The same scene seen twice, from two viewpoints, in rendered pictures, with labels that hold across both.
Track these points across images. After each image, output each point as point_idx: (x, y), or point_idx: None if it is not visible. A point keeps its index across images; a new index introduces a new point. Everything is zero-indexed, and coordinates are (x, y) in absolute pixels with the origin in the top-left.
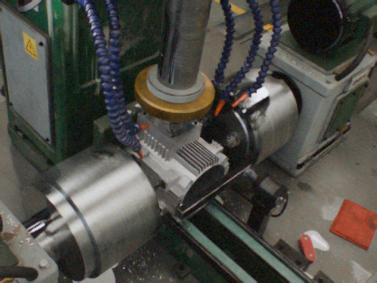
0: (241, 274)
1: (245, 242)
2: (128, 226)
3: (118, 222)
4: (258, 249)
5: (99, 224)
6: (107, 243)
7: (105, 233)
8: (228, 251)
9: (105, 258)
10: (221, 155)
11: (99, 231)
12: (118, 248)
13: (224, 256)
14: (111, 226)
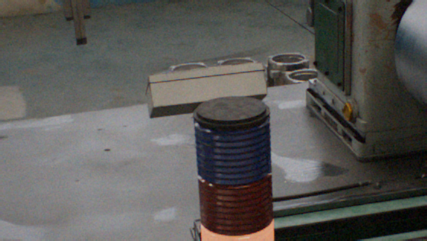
0: (364, 209)
1: (425, 229)
2: (424, 30)
3: (426, 16)
4: (403, 237)
5: (422, 1)
6: (407, 26)
7: (415, 14)
8: None
9: (399, 43)
10: None
11: (416, 8)
12: (408, 49)
13: (407, 205)
14: (422, 13)
